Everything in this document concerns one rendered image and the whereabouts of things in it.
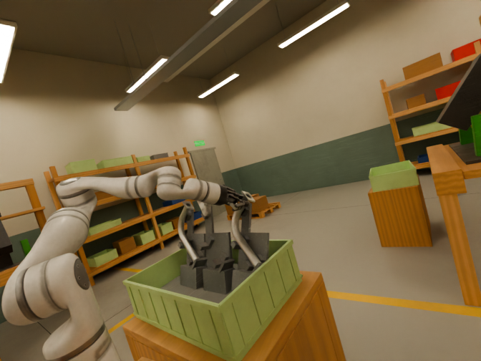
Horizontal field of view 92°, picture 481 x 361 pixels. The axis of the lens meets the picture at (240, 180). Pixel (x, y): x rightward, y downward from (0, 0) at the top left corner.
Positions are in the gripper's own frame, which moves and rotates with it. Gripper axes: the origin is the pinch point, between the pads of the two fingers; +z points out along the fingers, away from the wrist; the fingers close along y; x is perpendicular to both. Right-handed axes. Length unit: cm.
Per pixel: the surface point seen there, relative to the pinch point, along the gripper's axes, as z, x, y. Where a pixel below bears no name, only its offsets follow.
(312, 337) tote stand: 20, 20, -44
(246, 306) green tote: -8.4, 14.2, -33.6
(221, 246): 1.2, 21.8, -3.2
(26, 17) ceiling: -139, 60, 509
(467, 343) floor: 134, 13, -73
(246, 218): 4.4, 6.0, -2.6
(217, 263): -1.9, 24.9, -9.4
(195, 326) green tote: -16.1, 29.1, -29.4
